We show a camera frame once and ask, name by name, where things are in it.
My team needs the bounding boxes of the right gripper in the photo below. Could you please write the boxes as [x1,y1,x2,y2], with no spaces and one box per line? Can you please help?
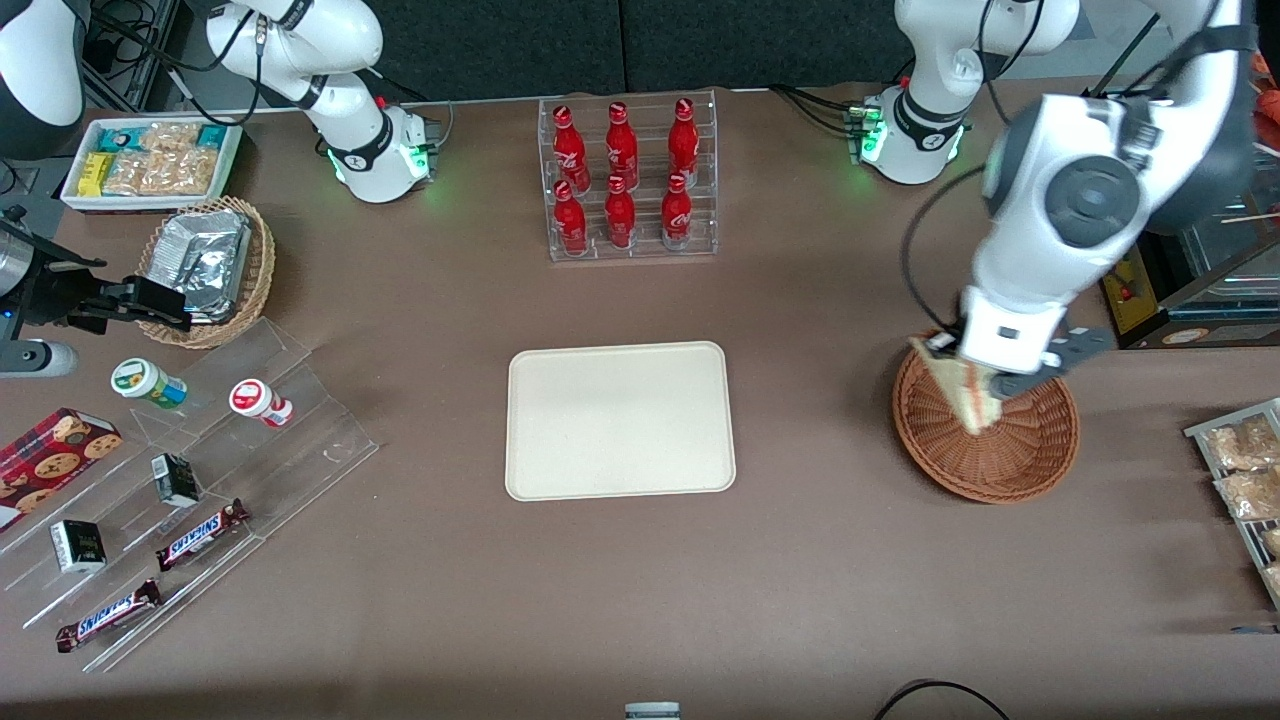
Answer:
[0,215,193,334]

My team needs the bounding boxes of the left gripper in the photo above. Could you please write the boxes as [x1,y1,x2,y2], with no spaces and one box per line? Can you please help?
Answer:
[924,287,1070,402]

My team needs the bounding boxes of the triangular sandwich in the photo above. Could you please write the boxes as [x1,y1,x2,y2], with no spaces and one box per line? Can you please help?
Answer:
[909,337,1002,437]

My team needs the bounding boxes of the brown round wicker basket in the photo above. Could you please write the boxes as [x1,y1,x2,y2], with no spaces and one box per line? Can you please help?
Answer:
[892,330,1082,505]

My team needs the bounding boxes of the white rectangular snack tray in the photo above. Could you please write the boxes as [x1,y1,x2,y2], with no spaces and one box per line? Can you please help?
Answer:
[60,114,245,214]

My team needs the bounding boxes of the light tan wicker basket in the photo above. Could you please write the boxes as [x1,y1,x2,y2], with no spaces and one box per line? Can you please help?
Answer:
[134,195,277,350]

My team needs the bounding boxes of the grey tray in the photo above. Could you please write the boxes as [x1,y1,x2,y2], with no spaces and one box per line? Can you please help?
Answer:
[1184,397,1280,612]

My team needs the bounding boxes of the cream rectangular tray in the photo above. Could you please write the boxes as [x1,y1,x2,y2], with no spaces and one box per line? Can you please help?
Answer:
[504,341,738,502]

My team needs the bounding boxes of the green lid white cup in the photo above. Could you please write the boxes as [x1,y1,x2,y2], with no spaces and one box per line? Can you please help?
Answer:
[110,357,189,412]

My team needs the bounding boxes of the silver foil packet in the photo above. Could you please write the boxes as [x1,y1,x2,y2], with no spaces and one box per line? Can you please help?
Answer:
[149,209,253,324]

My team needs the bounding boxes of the clear nut snack packet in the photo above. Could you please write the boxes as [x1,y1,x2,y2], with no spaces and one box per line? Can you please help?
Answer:
[138,121,202,154]
[150,147,220,197]
[103,150,161,197]

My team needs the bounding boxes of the yellow snack packet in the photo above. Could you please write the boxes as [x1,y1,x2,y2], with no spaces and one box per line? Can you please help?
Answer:
[77,151,118,199]

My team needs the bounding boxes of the red lid white cup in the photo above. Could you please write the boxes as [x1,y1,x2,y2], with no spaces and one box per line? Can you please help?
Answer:
[228,377,295,430]

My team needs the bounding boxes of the red plaid cookie box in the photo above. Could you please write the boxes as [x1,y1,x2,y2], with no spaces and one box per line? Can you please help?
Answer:
[0,406,124,532]

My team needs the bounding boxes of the small black carton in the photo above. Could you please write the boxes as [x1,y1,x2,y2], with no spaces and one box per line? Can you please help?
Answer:
[151,452,202,509]
[49,518,108,575]

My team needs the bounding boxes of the clear acrylic stepped display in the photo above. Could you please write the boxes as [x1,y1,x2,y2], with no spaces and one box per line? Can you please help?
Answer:
[0,317,381,674]

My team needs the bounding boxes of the black machine with yellow panel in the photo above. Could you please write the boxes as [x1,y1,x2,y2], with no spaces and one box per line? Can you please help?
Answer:
[1084,85,1280,352]

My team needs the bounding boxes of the brown snickers bar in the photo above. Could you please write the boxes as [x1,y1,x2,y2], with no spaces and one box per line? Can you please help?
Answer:
[54,578,164,654]
[154,497,250,573]

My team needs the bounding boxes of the red cola bottle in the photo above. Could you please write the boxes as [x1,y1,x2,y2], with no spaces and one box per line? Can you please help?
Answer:
[552,104,591,193]
[604,175,638,251]
[661,172,695,251]
[553,180,590,257]
[605,101,641,191]
[668,97,702,187]

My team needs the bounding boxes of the clear acrylic bottle rack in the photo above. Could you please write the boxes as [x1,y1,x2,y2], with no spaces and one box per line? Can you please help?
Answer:
[538,88,720,264]

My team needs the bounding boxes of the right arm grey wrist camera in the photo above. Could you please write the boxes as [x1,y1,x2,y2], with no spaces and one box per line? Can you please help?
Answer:
[0,339,78,380]

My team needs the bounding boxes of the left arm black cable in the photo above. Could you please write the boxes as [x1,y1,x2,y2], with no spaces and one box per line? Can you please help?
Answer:
[899,0,1181,339]

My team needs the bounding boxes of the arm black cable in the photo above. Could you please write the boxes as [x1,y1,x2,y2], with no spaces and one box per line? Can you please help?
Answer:
[899,0,1181,339]
[88,0,306,128]

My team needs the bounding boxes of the black metal frame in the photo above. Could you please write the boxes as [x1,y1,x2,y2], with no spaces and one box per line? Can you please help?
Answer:
[84,0,187,113]

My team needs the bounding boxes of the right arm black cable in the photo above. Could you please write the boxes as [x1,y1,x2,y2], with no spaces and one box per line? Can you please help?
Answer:
[88,0,306,128]

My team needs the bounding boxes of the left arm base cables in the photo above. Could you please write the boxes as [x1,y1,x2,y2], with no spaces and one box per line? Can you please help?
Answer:
[768,83,873,138]

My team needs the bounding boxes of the black floor cable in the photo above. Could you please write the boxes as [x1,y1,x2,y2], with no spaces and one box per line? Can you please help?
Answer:
[873,679,1012,720]

